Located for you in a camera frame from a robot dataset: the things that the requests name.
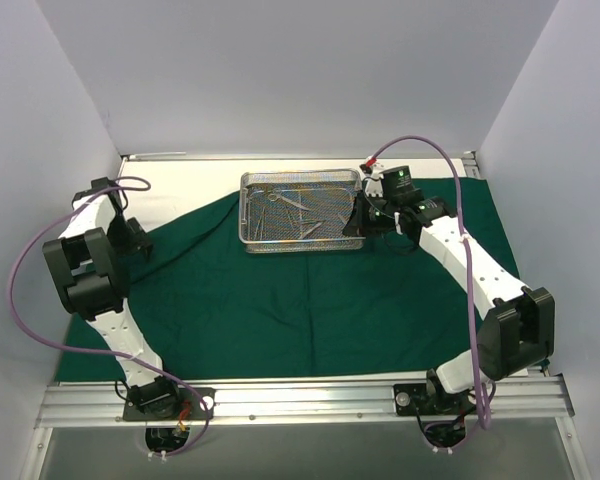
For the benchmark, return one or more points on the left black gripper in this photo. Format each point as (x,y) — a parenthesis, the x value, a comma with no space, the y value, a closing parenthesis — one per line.
(138,239)

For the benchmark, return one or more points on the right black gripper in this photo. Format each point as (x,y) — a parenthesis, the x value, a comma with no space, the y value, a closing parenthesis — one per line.
(361,216)

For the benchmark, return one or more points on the metal mesh instrument tray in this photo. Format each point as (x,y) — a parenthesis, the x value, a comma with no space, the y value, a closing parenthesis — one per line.
(325,192)

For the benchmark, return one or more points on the green surgical cloth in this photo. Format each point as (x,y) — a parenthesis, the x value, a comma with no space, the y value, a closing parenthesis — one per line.
(211,310)

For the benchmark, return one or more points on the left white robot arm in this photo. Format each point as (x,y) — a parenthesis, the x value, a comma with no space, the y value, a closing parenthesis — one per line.
(86,266)

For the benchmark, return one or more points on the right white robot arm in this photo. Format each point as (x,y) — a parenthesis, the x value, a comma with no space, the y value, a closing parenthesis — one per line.
(518,322)

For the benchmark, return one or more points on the silver surgical scissors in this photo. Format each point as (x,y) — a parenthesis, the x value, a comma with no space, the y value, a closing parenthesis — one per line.
(274,196)

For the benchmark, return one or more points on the silver forceps centre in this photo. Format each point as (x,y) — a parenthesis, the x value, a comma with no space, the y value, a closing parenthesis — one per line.
(301,228)

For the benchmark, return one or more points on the silver forceps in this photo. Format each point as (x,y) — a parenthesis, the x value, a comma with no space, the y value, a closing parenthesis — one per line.
(301,228)
(258,234)

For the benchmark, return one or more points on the silver forceps left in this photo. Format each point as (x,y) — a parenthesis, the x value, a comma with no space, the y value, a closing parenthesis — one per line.
(258,234)

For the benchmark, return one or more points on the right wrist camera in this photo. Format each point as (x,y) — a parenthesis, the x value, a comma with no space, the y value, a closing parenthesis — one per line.
(398,187)

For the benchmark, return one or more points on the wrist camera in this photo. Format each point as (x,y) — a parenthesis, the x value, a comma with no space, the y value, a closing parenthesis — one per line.
(100,184)
(398,187)

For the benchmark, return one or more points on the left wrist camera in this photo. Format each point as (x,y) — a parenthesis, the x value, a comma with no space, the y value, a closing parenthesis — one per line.
(100,184)

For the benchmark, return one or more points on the aluminium right side rail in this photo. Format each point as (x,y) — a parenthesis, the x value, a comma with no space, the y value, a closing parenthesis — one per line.
(470,165)

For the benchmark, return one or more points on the aluminium rail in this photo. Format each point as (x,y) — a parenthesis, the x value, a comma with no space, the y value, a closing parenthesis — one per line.
(333,400)
(470,165)

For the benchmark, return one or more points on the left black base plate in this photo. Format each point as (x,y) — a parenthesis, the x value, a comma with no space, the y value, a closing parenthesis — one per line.
(186,407)

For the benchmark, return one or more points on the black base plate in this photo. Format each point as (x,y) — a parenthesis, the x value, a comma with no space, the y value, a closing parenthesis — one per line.
(186,407)
(411,398)

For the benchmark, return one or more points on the aluminium front rail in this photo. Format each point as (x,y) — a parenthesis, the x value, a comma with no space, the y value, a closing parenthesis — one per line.
(333,400)

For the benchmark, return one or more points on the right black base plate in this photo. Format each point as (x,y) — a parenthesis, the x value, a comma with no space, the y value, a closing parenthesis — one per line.
(411,398)

